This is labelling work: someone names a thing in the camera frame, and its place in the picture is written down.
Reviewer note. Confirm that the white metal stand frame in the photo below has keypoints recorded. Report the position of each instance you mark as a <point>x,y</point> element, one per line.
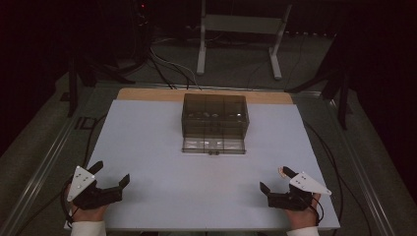
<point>241,23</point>

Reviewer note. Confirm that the power strip with red light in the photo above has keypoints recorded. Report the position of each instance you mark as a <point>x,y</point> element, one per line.
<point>142,13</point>

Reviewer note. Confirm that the black tripod stand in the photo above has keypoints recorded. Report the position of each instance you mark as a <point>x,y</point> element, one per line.
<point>73,88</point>
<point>342,105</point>

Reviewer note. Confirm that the person's left hand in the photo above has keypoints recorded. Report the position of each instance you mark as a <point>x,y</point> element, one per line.
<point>90,214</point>

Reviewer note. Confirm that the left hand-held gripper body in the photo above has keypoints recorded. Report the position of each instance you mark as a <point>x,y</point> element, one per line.
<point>98,196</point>

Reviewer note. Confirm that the person's right hand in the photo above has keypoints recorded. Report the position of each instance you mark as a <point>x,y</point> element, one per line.
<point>301,218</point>

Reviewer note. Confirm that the smoky transparent drawer box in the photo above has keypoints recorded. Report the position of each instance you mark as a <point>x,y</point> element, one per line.
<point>214,124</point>

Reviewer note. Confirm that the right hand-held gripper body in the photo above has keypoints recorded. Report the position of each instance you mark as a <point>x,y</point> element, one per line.
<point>291,200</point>

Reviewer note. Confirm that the white table board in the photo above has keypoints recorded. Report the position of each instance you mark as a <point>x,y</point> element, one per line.
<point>157,170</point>

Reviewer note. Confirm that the metal floor rail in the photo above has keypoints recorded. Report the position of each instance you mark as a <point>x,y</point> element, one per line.
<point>42,170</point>
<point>364,183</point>

